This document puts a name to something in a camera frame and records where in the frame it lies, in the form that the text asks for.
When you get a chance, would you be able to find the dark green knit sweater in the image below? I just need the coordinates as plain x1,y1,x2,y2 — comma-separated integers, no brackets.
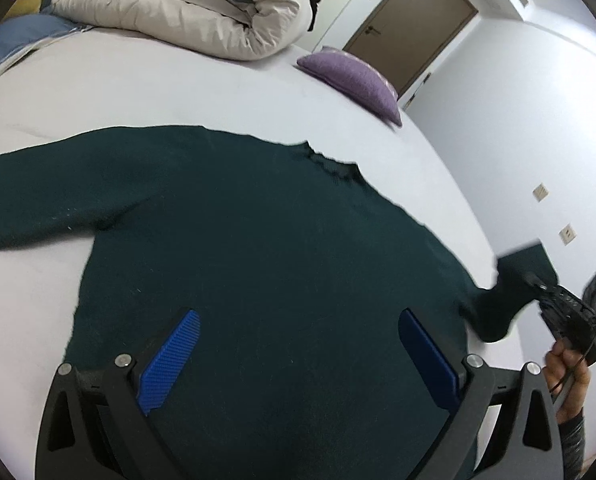
0,124,561,480

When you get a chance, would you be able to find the right hand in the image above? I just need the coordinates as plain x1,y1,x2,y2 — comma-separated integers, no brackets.
542,339,591,425

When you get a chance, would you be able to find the white bed sheet mattress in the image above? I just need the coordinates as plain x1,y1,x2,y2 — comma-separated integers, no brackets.
0,30,494,479

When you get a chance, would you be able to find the purple cushion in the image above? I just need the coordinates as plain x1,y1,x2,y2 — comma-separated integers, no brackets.
297,47,402,128

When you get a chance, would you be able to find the brown door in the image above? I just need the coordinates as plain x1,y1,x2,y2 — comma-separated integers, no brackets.
345,0,478,96

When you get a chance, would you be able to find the blue pillow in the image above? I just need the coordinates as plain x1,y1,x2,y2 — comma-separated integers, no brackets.
0,14,85,76

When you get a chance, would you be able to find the beige folded duvet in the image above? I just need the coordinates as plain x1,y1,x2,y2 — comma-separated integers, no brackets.
50,0,311,62

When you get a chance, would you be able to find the lower wall socket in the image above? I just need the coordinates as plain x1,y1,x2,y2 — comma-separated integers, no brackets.
560,224,577,245

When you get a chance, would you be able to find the wall socket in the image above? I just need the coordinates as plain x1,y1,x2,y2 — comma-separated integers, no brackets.
532,183,548,202
560,224,577,245

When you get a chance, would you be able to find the upper wall socket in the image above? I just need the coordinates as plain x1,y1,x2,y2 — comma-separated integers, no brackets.
532,183,548,202

